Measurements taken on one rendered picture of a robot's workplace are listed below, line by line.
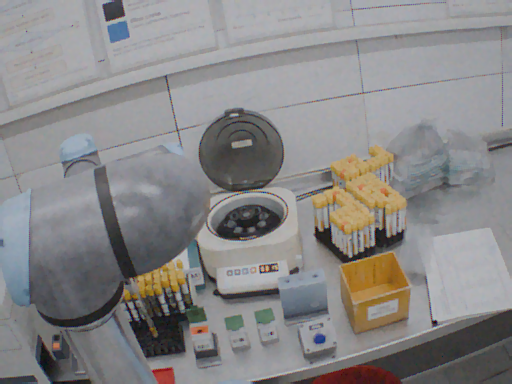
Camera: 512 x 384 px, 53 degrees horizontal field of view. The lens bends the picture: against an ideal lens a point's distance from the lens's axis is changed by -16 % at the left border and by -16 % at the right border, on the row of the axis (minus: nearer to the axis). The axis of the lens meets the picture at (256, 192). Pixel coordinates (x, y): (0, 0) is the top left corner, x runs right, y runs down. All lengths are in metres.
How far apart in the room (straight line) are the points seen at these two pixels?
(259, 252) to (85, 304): 0.84
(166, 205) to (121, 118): 1.05
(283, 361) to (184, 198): 0.72
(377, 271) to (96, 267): 0.88
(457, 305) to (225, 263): 0.57
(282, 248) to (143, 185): 0.86
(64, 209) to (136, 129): 1.06
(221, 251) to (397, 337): 0.46
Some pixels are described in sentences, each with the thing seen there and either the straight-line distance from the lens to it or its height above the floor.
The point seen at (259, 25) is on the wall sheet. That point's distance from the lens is 1.52.
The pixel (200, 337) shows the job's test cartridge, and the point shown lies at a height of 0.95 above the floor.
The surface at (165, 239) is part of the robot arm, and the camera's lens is 0.55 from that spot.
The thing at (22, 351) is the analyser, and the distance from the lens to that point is 1.23.
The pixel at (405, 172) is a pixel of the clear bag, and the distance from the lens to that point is 1.63.
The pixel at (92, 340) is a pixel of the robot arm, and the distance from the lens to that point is 0.64.
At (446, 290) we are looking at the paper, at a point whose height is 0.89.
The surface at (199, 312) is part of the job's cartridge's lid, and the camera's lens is 1.24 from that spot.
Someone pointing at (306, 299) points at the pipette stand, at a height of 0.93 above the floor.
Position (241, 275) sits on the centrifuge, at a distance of 1.39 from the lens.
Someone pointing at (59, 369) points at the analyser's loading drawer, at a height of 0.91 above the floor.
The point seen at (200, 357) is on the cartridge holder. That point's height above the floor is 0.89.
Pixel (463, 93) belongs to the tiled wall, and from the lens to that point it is 1.81.
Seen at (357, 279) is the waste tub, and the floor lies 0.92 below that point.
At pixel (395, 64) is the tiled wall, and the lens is 1.67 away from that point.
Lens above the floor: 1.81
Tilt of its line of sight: 32 degrees down
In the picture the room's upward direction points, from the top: 10 degrees counter-clockwise
